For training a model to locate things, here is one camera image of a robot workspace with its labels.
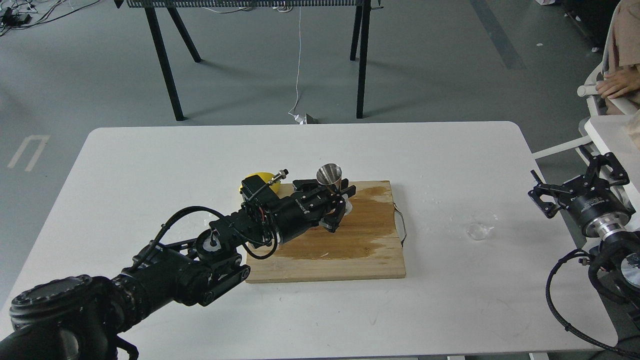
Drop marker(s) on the yellow lemon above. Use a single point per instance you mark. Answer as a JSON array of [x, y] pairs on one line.
[[254, 182]]

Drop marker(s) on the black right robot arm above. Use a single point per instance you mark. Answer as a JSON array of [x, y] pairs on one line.
[[613, 265]]

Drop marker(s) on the black metal table frame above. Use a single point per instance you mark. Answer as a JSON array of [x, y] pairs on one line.
[[261, 45]]

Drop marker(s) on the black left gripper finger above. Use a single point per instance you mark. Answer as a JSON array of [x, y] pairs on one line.
[[309, 186], [338, 209]]

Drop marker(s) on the person in beige shirt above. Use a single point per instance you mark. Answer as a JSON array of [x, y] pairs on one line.
[[622, 77]]

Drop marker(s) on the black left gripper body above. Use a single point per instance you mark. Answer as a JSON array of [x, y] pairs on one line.
[[297, 213]]

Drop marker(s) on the small clear plastic cup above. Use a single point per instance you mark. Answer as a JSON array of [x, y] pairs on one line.
[[483, 223]]

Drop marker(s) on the steel double jigger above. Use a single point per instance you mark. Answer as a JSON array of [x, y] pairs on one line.
[[330, 176]]

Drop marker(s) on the white office chair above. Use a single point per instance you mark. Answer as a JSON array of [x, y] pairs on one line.
[[598, 105]]

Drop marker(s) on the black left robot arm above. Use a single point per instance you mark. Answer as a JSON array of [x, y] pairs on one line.
[[193, 260]]

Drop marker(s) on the wooden cutting board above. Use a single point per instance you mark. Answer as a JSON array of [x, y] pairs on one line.
[[366, 245]]

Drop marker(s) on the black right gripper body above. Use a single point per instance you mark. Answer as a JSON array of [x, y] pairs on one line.
[[590, 202]]

